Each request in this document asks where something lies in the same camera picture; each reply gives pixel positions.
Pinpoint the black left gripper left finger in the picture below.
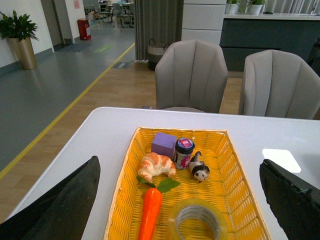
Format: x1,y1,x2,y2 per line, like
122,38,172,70
0,156,101,240

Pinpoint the purple foam cube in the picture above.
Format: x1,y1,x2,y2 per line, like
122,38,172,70
151,132,177,160

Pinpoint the grey chair on right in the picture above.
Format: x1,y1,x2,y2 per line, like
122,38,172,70
238,49,320,120

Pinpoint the yellow clear tape roll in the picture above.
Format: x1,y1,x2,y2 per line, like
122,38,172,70
167,197,229,240

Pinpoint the grey chair on left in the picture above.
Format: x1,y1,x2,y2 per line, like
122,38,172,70
155,40,228,113

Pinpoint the potted plant in gold pot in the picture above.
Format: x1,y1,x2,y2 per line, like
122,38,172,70
0,10,38,70

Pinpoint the grey chair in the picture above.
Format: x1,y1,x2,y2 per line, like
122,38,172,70
238,49,320,120
155,40,228,113

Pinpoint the orange toy carrot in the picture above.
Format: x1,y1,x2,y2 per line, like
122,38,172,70
136,176,181,240

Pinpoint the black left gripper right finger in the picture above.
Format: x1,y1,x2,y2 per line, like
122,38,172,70
259,159,320,240

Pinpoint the yellow woven basket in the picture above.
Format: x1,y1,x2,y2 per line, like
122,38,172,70
104,127,271,240

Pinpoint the dark grey counter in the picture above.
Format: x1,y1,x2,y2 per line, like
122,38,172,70
219,13,320,72

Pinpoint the small jar with pink label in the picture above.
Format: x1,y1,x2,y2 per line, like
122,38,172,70
173,137,195,170

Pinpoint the red bin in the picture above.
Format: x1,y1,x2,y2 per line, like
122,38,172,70
77,18,92,41

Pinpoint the panda figurine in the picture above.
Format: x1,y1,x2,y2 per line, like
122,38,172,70
188,151,210,183

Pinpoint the white potted plant on counter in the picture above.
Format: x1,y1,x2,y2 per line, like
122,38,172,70
247,0,266,16

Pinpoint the woven storage basket with handles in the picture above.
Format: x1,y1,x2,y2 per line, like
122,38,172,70
147,38,170,71

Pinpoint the toy croissant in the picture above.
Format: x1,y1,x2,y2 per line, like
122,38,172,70
137,152,176,183

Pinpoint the grey curtain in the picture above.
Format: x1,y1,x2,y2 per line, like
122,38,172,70
134,0,184,61

